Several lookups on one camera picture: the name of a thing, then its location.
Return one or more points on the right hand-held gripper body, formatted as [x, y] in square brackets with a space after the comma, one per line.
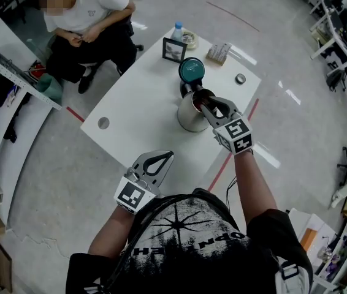
[236, 133]

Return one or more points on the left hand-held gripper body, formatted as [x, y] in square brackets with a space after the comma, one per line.
[132, 196]

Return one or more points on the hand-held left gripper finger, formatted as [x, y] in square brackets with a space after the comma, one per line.
[138, 165]
[164, 178]

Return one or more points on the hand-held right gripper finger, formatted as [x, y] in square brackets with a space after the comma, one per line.
[211, 119]
[228, 107]

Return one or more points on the stainless steel electric kettle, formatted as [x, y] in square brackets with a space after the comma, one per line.
[189, 115]

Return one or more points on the person's right forearm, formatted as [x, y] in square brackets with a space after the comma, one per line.
[253, 188]

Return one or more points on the person's left forearm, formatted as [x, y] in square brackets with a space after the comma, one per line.
[109, 231]

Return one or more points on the black tape roll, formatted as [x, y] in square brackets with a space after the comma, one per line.
[240, 78]

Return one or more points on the person's black printed t-shirt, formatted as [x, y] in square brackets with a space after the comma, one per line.
[192, 250]

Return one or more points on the beige tape roll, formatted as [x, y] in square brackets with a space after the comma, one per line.
[191, 38]

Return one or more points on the plastic water bottle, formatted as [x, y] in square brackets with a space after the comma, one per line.
[177, 31]

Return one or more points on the green bin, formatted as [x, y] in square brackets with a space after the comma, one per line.
[51, 89]

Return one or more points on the small white table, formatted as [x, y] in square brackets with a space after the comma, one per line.
[317, 225]

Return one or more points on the black office chair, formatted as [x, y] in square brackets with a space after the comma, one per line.
[129, 26]

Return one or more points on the orange box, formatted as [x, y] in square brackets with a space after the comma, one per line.
[306, 239]

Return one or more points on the red canister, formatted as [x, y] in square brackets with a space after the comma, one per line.
[37, 69]

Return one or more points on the white shelf unit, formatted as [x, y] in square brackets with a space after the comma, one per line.
[5, 118]

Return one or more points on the black picture frame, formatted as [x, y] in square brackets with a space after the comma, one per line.
[174, 50]

